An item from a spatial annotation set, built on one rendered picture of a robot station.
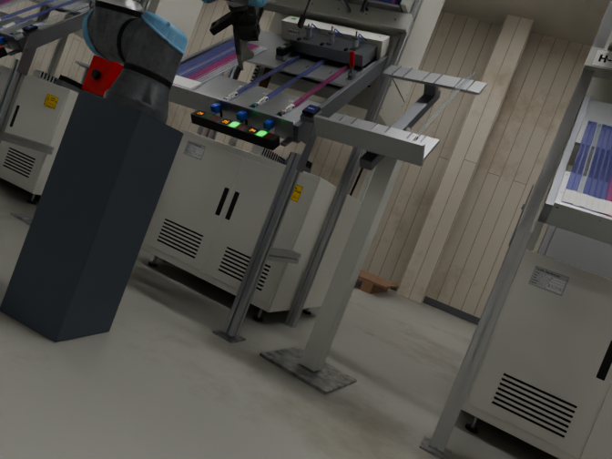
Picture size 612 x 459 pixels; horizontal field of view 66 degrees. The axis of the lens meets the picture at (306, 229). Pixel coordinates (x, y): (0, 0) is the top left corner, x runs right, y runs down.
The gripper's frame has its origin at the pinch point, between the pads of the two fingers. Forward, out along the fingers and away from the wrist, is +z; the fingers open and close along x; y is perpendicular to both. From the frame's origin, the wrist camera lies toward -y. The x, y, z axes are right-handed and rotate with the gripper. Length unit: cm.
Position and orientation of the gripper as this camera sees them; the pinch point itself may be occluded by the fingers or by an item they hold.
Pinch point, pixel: (243, 59)
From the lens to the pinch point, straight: 181.5
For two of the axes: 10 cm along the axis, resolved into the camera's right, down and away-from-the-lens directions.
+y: 10.0, -0.2, -0.8
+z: 0.8, 6.5, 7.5
